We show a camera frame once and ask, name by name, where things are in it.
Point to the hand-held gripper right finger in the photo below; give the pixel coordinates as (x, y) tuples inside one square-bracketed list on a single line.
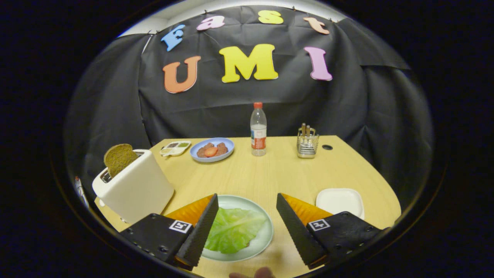
[(295, 231)]

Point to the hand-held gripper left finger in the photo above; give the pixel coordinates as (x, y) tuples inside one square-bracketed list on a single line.
[(200, 231)]

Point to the green lettuce leaf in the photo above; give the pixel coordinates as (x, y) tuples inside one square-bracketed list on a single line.
[(235, 229)]

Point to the brown bread slice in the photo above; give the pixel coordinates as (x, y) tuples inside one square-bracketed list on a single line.
[(119, 158)]

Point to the pale green round plate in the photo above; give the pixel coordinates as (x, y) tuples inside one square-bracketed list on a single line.
[(239, 201)]

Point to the white square plate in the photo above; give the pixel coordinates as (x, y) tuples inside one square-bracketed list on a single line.
[(339, 202)]

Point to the blue plate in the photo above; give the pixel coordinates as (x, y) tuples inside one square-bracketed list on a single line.
[(212, 159)]

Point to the white toaster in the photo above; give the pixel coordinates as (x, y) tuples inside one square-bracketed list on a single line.
[(139, 189)]

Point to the red tomato slice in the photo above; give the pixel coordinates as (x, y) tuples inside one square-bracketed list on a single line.
[(211, 151)]

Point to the brown meat patty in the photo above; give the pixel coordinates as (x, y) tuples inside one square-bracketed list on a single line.
[(202, 150), (222, 147)]

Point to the white divided condiment tray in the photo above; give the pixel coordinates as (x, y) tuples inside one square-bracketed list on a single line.
[(175, 148)]

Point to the clear bottle with red cap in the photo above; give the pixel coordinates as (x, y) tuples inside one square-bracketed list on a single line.
[(258, 131)]

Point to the black backdrop cloth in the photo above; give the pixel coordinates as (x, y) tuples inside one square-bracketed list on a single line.
[(231, 108)]

